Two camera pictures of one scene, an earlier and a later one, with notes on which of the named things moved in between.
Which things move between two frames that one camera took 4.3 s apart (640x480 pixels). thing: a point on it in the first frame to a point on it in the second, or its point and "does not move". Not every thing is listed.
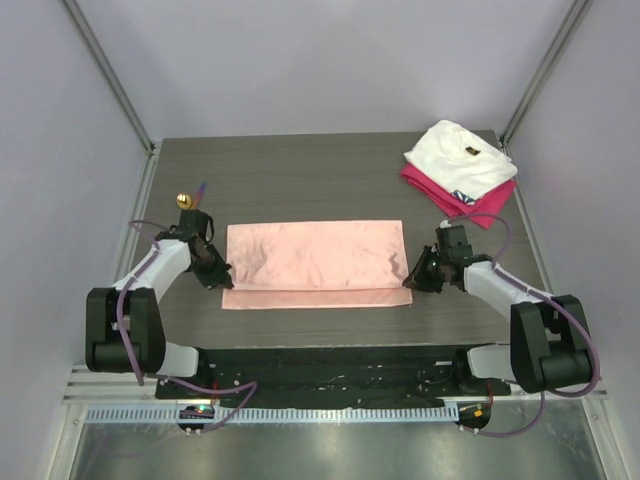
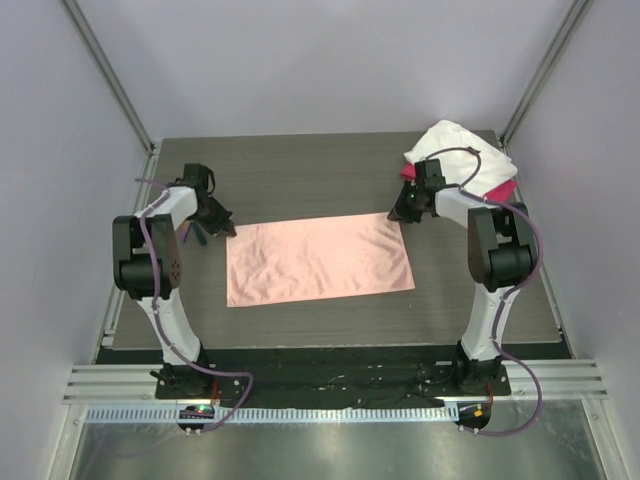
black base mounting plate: x=335 y=377 does not move
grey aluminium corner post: x=577 y=14 does not move
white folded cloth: x=460 y=159 does not move
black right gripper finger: x=420 y=272 to x=402 y=205
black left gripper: x=219 y=277 to x=223 y=225
